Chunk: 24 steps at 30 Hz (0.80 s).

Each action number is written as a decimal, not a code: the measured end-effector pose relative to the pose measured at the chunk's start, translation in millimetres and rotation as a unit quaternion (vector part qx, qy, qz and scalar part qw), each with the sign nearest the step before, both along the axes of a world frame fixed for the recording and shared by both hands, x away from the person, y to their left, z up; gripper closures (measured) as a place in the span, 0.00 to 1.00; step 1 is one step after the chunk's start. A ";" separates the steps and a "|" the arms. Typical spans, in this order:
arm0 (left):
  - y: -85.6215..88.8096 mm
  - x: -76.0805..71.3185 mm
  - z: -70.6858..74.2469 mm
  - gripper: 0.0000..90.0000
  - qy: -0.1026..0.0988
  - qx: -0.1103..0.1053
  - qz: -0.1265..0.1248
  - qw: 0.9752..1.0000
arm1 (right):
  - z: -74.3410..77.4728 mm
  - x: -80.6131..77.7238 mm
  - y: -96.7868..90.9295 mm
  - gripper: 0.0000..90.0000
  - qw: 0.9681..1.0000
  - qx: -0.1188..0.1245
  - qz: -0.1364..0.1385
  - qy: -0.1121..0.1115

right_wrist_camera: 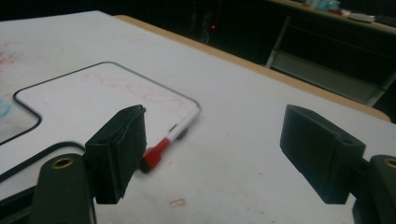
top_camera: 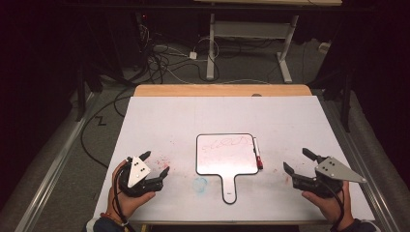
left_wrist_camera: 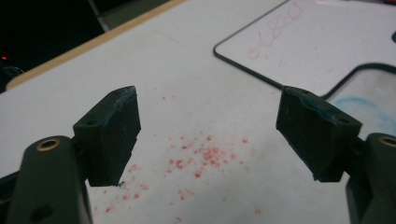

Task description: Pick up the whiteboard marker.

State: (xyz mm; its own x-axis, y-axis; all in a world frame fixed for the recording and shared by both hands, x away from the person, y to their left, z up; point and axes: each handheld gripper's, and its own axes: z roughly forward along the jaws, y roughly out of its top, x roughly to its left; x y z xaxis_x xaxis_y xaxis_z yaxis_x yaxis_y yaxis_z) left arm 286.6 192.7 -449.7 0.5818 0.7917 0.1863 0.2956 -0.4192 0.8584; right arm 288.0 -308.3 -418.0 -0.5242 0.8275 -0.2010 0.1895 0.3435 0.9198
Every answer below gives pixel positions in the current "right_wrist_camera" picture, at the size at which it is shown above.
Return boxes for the white-legged desk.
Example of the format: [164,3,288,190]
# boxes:
[265,0,396,107]

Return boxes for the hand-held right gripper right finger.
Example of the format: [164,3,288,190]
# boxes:
[279,105,367,205]

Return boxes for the white table cover sheet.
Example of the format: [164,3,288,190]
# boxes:
[0,10,396,224]

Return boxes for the dark device with red light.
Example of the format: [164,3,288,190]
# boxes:
[190,0,223,45]

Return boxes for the blue packets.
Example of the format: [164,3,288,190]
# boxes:
[305,0,341,12]

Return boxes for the red whiteboard marker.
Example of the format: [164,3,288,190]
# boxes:
[138,106,203,175]

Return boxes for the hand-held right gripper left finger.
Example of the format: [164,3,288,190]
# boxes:
[83,105,148,205]

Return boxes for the small black-rimmed whiteboard with handle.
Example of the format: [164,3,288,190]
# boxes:
[0,61,203,188]

